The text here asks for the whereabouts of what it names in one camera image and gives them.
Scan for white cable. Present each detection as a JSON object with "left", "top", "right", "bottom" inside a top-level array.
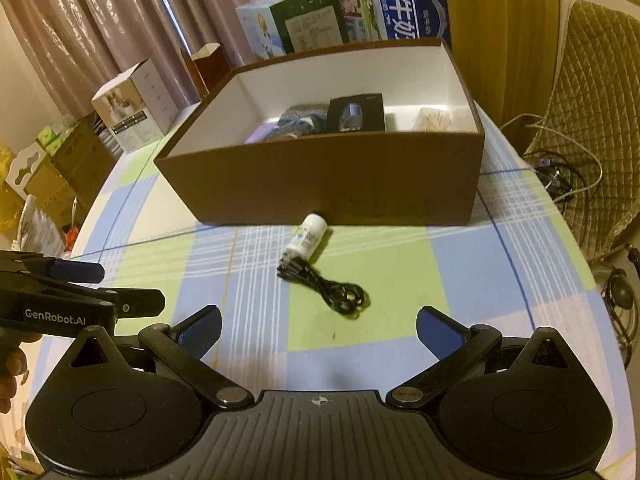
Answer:
[{"left": 499, "top": 112, "right": 604, "bottom": 201}]

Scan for quilted olive chair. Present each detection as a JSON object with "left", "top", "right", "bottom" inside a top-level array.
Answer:
[{"left": 529, "top": 0, "right": 639, "bottom": 260}]

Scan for light blue milk carton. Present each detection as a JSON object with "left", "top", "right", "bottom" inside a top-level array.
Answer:
[{"left": 235, "top": 0, "right": 349, "bottom": 60}]

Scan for black cable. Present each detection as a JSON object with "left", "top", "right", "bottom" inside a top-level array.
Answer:
[{"left": 275, "top": 254, "right": 371, "bottom": 319}]

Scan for stacked cardboard boxes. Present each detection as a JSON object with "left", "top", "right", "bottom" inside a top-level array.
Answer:
[{"left": 6, "top": 113, "right": 116, "bottom": 249}]

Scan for white product box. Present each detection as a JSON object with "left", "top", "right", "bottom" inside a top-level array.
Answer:
[{"left": 91, "top": 58, "right": 179, "bottom": 154}]

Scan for pink curtain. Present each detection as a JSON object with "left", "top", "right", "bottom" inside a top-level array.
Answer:
[{"left": 1, "top": 0, "right": 256, "bottom": 117}]

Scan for dark blue milk carton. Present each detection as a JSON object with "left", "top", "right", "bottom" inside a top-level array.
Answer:
[{"left": 338, "top": 0, "right": 451, "bottom": 44}]

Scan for bag of cotton swabs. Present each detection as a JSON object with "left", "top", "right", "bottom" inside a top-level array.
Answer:
[{"left": 412, "top": 107, "right": 452, "bottom": 132}]

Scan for small white pill bottle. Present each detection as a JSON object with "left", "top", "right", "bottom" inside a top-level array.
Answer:
[{"left": 283, "top": 214, "right": 328, "bottom": 261}]

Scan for checked tablecloth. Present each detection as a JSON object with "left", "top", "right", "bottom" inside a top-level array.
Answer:
[{"left": 74, "top": 124, "right": 637, "bottom": 479}]

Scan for large brown cardboard box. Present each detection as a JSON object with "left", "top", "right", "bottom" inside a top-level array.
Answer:
[{"left": 154, "top": 38, "right": 485, "bottom": 226}]

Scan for wooden door panel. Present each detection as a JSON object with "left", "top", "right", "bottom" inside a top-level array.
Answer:
[{"left": 448, "top": 0, "right": 560, "bottom": 125}]

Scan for striped knitted pouch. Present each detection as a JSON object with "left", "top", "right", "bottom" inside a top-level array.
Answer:
[{"left": 265, "top": 104, "right": 329, "bottom": 141}]

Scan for person's left hand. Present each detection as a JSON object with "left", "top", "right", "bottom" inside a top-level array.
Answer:
[{"left": 0, "top": 327, "right": 42, "bottom": 414}]

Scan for black shaver box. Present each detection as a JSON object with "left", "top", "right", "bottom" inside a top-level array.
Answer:
[{"left": 323, "top": 93, "right": 385, "bottom": 133}]

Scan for purple cosmetic tube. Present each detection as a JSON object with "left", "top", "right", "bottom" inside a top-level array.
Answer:
[{"left": 244, "top": 122, "right": 278, "bottom": 144}]

